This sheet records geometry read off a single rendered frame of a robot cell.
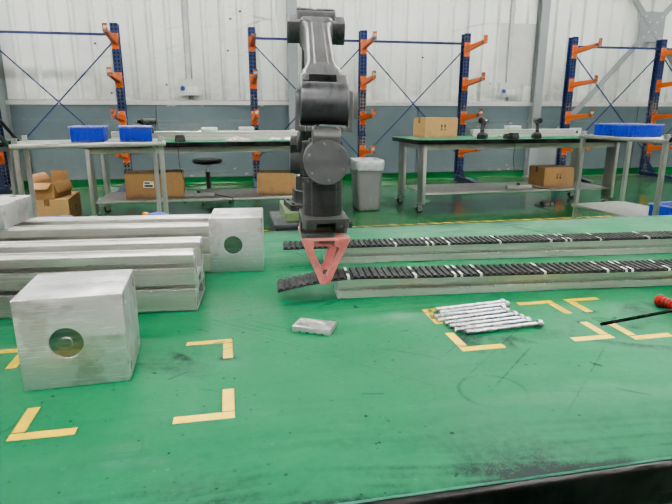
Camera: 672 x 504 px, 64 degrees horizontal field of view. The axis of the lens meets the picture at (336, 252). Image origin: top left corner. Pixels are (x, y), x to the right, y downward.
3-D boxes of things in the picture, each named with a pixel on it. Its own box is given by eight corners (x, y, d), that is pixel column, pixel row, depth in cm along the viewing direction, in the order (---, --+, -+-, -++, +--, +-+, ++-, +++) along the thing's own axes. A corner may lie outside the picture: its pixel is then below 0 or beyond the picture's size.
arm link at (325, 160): (356, 92, 76) (294, 89, 75) (366, 86, 65) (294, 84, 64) (353, 176, 79) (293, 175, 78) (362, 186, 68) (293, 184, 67)
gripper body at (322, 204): (302, 233, 73) (301, 179, 72) (298, 220, 83) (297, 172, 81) (349, 232, 74) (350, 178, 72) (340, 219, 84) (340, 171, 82)
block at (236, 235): (264, 253, 106) (263, 205, 103) (263, 270, 94) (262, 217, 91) (218, 254, 105) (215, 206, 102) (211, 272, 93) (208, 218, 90)
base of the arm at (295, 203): (324, 201, 149) (282, 203, 146) (325, 173, 147) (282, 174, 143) (335, 209, 142) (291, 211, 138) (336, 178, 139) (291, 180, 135)
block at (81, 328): (143, 337, 66) (135, 262, 64) (131, 380, 55) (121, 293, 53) (54, 345, 64) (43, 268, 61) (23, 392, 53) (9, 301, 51)
